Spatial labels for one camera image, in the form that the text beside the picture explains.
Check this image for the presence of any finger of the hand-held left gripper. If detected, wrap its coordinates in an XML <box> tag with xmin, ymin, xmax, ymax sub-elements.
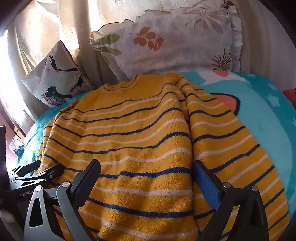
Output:
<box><xmin>10</xmin><ymin>159</ymin><xmax>42</xmax><ymax>178</ymax></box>
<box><xmin>36</xmin><ymin>163</ymin><xmax>65</xmax><ymax>184</ymax></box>

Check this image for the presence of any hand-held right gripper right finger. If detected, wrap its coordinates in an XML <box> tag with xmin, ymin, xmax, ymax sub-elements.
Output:
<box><xmin>194</xmin><ymin>160</ymin><xmax>270</xmax><ymax>241</ymax></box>

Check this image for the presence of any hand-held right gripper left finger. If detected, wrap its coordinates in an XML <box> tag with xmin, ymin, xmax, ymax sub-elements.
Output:
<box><xmin>23</xmin><ymin>159</ymin><xmax>101</xmax><ymax>241</ymax></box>

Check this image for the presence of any yellow striped knit sweater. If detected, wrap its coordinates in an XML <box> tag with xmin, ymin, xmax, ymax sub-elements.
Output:
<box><xmin>37</xmin><ymin>72</ymin><xmax>290</xmax><ymax>241</ymax></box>

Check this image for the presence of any glass jar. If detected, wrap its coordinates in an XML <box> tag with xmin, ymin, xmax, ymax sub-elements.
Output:
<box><xmin>9</xmin><ymin>136</ymin><xmax>25</xmax><ymax>160</ymax></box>

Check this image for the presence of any teal star-print fleece blanket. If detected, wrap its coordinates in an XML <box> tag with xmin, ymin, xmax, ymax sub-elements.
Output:
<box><xmin>23</xmin><ymin>71</ymin><xmax>295</xmax><ymax>223</ymax></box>

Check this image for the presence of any silhouette-print throw cushion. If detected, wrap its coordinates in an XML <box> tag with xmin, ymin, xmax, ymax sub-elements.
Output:
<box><xmin>21</xmin><ymin>40</ymin><xmax>95</xmax><ymax>107</ymax></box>

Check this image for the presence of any red plastic bag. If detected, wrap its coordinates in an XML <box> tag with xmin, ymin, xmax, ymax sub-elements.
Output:
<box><xmin>282</xmin><ymin>88</ymin><xmax>296</xmax><ymax>102</ymax></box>

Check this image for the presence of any leaf-print ruffled pillow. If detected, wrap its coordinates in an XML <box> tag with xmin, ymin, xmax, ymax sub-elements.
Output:
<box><xmin>90</xmin><ymin>0</ymin><xmax>246</xmax><ymax>76</ymax></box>

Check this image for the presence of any beige curtain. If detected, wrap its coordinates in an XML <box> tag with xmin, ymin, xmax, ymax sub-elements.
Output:
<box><xmin>0</xmin><ymin>0</ymin><xmax>162</xmax><ymax>130</ymax></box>

